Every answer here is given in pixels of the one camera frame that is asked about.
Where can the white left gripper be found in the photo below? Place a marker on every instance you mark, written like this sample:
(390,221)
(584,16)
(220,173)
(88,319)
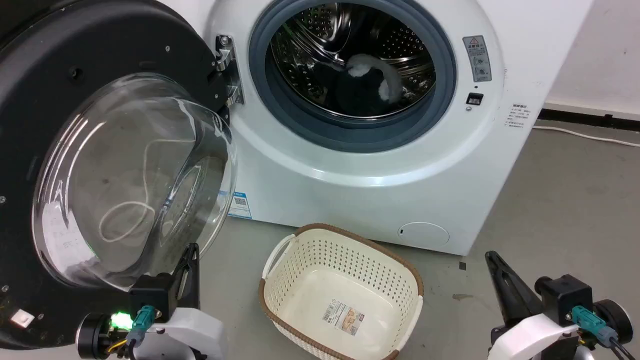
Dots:
(192,332)

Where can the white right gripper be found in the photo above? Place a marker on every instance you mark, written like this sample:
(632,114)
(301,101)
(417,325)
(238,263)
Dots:
(530,340)

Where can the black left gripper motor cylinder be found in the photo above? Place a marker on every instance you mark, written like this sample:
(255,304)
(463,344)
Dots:
(92,336)

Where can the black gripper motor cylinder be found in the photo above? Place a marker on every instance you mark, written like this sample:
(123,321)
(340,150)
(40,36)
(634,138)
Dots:
(616,320)
(92,336)

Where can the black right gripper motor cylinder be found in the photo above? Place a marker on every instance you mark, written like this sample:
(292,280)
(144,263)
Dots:
(616,320)

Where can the white front-load washing machine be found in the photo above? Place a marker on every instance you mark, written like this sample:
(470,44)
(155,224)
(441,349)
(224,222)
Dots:
(350,200)

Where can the black door latch slot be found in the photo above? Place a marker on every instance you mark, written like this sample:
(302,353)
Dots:
(474,98)

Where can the metal door hinge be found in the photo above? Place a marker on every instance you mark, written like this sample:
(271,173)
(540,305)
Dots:
(231,60)

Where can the black washer door, glass bowl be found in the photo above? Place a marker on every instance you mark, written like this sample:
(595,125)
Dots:
(35,75)

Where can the teal left connector plug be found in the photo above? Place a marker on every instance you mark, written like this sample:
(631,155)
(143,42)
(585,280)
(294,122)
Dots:
(142,320)

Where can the teal connector plug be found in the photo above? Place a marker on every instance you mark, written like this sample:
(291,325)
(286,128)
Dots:
(142,320)
(592,324)

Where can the teal right connector plug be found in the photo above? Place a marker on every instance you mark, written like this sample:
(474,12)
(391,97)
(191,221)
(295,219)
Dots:
(592,324)

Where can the blue white QR label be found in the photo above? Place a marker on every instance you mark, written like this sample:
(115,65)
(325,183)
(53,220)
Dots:
(240,204)

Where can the round white filter cover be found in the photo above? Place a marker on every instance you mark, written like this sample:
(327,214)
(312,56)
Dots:
(424,234)

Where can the cream laundry basket, brown rim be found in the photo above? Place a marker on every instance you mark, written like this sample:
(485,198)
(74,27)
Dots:
(300,280)

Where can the paper product label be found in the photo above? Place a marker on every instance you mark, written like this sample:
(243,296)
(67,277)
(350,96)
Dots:
(343,318)

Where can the small printed text sticker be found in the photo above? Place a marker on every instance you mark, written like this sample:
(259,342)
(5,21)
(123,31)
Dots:
(517,116)

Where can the black baseboard strip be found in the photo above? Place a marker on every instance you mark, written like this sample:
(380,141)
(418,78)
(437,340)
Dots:
(580,116)

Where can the grey warning sticker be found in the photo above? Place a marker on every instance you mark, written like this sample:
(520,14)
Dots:
(477,59)

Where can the dark garment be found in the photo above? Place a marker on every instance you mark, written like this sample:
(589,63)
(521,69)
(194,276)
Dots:
(357,97)

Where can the steel perforated washer drum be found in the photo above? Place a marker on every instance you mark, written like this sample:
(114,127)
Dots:
(310,50)

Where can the white fluffy garment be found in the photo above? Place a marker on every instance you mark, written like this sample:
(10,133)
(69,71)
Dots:
(361,65)

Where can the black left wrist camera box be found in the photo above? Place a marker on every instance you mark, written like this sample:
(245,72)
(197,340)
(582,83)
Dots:
(152,295)

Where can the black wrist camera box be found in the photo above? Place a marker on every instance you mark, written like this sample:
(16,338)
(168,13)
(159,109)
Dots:
(565,297)
(152,295)

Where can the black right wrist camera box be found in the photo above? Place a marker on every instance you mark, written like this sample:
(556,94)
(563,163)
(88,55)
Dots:
(565,297)

